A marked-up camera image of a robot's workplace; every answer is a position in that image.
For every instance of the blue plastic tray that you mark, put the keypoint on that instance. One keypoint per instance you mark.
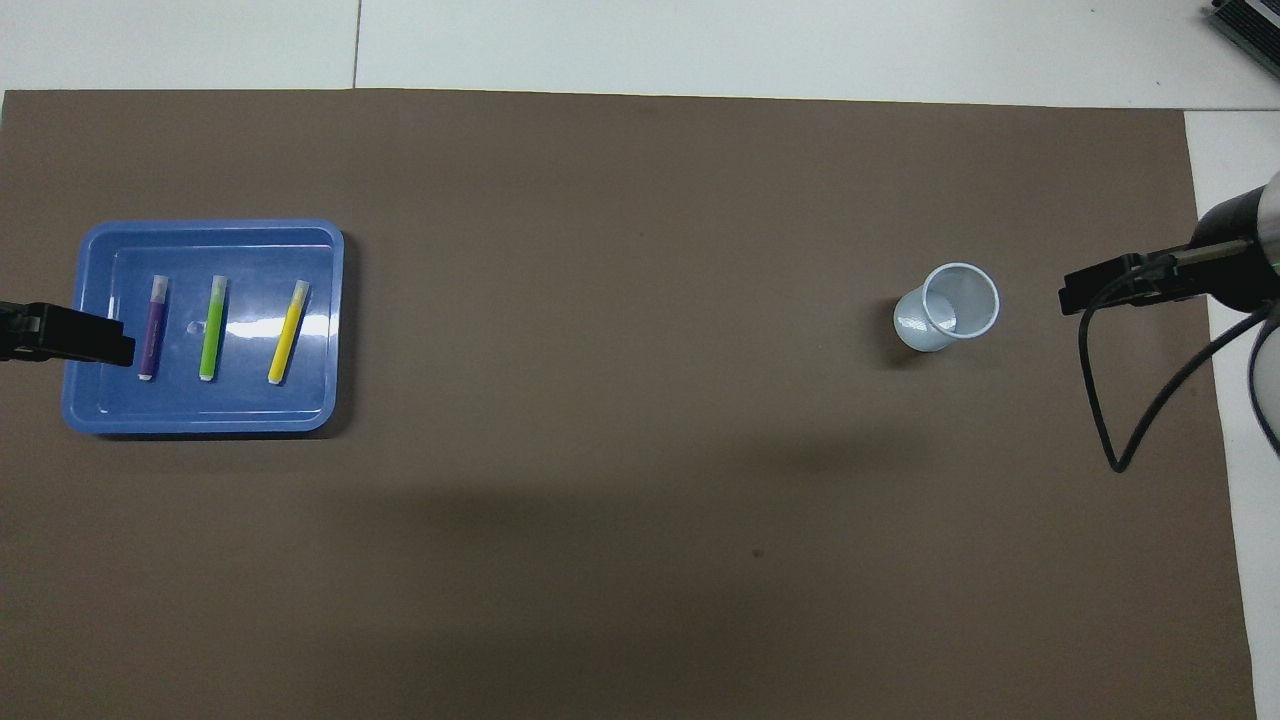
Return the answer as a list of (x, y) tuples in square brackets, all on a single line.
[(250, 410)]

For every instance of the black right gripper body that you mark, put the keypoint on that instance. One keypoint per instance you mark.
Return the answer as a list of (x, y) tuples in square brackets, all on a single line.
[(1235, 265)]

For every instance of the brown table mat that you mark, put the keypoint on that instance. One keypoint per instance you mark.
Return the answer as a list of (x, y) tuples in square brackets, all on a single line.
[(600, 500)]

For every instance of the clear plastic cup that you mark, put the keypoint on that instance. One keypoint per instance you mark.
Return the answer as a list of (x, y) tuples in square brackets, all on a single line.
[(925, 325)]

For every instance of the grey ribbed device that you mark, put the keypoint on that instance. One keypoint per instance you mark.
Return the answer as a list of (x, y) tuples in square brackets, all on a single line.
[(1250, 25)]

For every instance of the purple pen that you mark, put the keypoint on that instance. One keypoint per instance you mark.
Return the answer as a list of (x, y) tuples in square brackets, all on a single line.
[(152, 335)]

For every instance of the yellow pen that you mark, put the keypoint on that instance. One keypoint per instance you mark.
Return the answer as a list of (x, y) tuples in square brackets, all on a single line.
[(288, 335)]

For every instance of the green pen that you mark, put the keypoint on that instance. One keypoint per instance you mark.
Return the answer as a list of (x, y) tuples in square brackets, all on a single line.
[(211, 335)]

